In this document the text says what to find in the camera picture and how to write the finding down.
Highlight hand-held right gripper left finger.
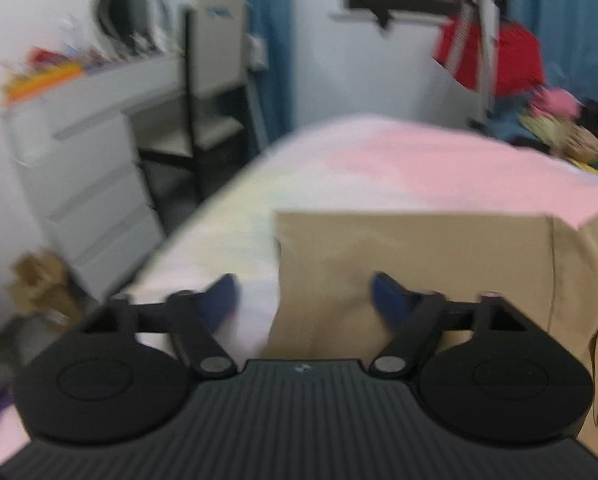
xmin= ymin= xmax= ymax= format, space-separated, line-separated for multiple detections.
xmin=81 ymin=273 xmax=239 ymax=377

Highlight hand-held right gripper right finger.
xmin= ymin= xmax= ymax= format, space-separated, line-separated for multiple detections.
xmin=368 ymin=271 xmax=527 ymax=377

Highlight tan pants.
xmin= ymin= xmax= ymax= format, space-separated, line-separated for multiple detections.
xmin=265 ymin=210 xmax=598 ymax=461

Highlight pile of colourful clothes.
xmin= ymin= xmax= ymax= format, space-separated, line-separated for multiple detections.
xmin=484 ymin=85 xmax=598 ymax=183

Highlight white clothes rack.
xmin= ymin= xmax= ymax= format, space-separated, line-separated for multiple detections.
xmin=431 ymin=0 xmax=505 ymax=128

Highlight bed with pink sheet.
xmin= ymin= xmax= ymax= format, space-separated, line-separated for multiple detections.
xmin=0 ymin=112 xmax=598 ymax=466

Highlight brown cardboard box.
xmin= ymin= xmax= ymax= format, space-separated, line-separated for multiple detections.
xmin=6 ymin=250 xmax=84 ymax=318

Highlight white drawer desk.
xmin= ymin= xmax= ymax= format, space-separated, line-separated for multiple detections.
xmin=0 ymin=52 xmax=190 ymax=298

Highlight black and grey chair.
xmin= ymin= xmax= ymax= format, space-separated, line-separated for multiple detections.
xmin=138 ymin=0 xmax=266 ymax=198

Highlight blue curtain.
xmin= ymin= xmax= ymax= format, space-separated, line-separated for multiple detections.
xmin=206 ymin=0 xmax=296 ymax=148
xmin=504 ymin=0 xmax=598 ymax=106

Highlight red bag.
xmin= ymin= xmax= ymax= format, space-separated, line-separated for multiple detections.
xmin=431 ymin=15 xmax=547 ymax=98

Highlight colourful clutter on desk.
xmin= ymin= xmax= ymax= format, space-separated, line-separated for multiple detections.
xmin=1 ymin=15 xmax=180 ymax=106

